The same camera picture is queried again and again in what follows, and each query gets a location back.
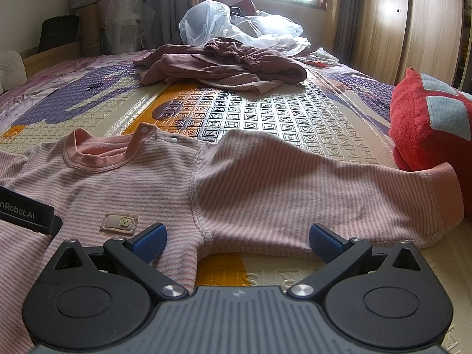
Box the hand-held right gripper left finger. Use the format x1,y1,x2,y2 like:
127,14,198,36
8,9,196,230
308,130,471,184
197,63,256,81
55,222,189,300

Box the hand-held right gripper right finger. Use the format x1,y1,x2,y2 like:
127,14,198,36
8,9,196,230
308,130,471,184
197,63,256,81
287,223,423,300

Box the pink striped baby shirt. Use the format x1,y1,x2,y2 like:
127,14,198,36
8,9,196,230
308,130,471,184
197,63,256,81
0,123,464,354

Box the printed foam play mat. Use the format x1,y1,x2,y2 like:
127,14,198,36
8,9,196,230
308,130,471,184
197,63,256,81
0,57,472,354

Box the red cushion with grey patches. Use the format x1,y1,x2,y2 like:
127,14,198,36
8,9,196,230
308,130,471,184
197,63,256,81
389,67,472,172

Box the beige dimpled pillow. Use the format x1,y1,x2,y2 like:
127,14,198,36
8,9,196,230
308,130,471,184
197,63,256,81
0,51,28,94

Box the wooden headboard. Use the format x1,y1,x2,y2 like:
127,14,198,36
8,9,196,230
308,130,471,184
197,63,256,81
20,42,82,82

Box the mauve striped garment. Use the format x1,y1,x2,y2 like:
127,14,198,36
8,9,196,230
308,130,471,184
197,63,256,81
192,74,284,94

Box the mauve sweatshirt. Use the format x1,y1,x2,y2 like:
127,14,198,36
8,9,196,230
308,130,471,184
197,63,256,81
133,43,244,85

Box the black bag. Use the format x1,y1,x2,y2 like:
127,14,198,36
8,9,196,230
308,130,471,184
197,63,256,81
39,15,80,53

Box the mauve elastic-cuff pants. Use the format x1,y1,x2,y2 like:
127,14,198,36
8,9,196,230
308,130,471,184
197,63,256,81
204,37,307,85

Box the tall cardboard carton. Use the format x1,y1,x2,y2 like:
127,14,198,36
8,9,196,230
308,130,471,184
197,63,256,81
76,0,111,58

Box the plastic wrapped bundle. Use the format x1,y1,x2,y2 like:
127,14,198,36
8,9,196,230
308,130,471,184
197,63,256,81
94,0,155,56

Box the clear crumpled plastic bag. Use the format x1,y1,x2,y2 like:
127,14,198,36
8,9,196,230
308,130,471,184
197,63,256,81
229,11,314,58

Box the grey and beige curtain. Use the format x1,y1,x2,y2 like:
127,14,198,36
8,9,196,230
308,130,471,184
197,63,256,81
142,0,201,50
324,0,369,67

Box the wooden wardrobe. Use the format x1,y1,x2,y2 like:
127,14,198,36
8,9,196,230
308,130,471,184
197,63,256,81
354,0,472,89

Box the red book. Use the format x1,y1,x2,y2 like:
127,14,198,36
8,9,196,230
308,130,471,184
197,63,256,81
229,0,259,17

